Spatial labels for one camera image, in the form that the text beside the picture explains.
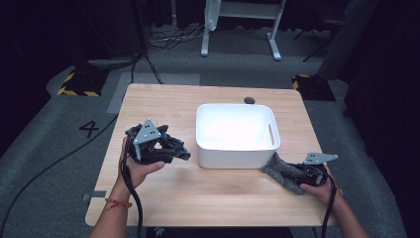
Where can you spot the small dark round object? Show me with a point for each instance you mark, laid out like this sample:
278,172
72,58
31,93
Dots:
249,100

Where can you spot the grey fuzzy cloth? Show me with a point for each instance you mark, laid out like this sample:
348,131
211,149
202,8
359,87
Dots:
280,175

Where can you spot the black yellow striped base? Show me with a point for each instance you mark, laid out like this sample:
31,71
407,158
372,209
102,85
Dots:
84,82
313,87

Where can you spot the white metal stand frame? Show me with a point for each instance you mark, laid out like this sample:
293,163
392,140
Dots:
274,43

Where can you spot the grey tape strip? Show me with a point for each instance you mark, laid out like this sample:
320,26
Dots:
97,194
341,191

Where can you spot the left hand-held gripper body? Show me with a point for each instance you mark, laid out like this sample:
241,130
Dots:
147,145

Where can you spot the black tripod stand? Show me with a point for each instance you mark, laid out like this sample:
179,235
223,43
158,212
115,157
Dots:
317,49

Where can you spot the person's left hand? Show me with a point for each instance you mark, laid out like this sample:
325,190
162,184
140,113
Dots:
133,177

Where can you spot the grey curtain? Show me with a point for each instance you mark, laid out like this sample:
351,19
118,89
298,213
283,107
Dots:
350,36

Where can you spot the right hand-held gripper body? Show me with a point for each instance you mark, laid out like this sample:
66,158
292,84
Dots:
312,175

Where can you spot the white plastic bin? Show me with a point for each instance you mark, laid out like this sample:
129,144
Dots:
236,129

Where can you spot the person's right hand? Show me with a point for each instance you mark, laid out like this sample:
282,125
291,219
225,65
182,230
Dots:
325,193

